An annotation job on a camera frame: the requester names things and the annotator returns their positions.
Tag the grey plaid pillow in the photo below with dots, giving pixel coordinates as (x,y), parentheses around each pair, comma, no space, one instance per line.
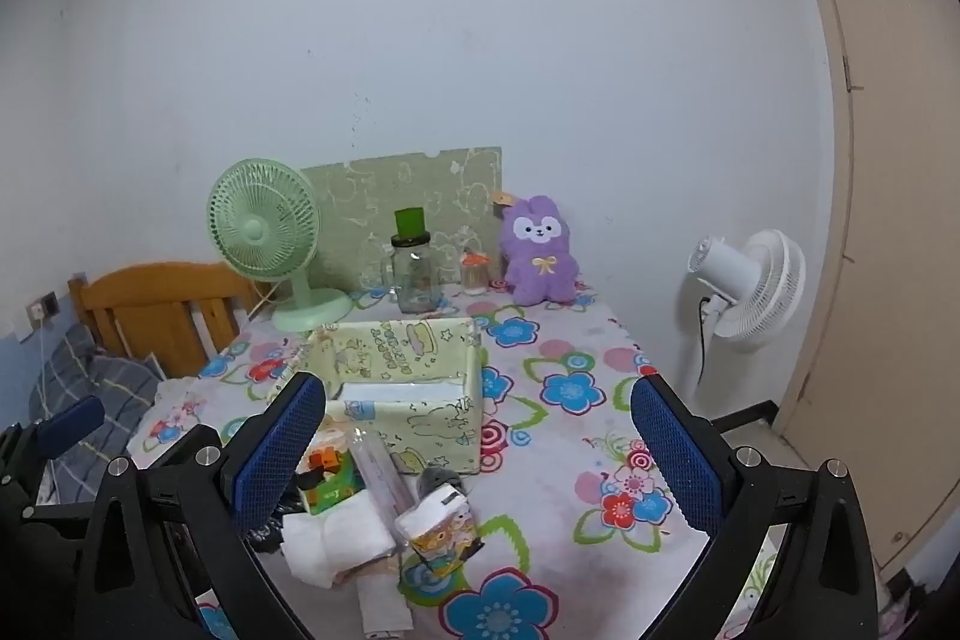
(97,377)

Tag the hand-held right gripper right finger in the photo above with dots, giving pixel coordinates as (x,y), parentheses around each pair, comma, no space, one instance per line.
(675,460)

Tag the beige door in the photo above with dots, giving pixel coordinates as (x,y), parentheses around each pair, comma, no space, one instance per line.
(892,235)

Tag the green packet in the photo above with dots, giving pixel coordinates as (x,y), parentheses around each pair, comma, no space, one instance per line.
(334,496)

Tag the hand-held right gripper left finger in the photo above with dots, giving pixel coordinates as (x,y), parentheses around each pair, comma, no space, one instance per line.
(277,452)

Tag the green printed board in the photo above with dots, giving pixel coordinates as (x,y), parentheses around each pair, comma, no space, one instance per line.
(450,190)

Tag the clear plastic tube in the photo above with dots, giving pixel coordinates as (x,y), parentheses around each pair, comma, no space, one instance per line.
(379,471)

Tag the glass jar with green lid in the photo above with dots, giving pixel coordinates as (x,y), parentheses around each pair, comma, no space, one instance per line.
(412,272)

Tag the wooden bed headboard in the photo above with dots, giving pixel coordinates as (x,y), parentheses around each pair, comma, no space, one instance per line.
(150,302)

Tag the cartoon tissue pack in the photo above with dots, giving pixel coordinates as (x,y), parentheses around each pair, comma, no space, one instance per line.
(442,531)

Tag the wall socket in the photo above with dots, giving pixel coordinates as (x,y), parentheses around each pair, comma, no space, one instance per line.
(43,308)

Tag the white standing fan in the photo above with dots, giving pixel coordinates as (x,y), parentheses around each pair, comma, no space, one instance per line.
(739,287)

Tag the white tissue pack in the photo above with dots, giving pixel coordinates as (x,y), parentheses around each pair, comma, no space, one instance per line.
(337,535)

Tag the purple plush bunny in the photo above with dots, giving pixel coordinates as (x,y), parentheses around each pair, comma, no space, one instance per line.
(536,257)

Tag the snack packet with orange print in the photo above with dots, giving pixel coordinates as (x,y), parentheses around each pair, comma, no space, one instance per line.
(326,456)

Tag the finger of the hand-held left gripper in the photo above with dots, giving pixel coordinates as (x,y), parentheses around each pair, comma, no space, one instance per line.
(71,424)

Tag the small jar with orange lid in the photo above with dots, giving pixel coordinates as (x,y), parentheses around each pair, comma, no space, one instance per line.
(474,276)

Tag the green desk fan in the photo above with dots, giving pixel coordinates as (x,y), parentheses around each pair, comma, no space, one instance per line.
(259,227)

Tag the floral tablecloth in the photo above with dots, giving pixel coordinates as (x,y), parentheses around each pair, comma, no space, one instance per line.
(562,535)

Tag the black plastic bag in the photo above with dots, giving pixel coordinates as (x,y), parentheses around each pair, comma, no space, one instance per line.
(264,539)

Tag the grey sock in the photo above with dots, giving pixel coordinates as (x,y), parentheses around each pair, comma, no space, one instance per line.
(439,479)

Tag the yellow fabric storage box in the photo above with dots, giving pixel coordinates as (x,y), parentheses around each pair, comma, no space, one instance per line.
(427,430)

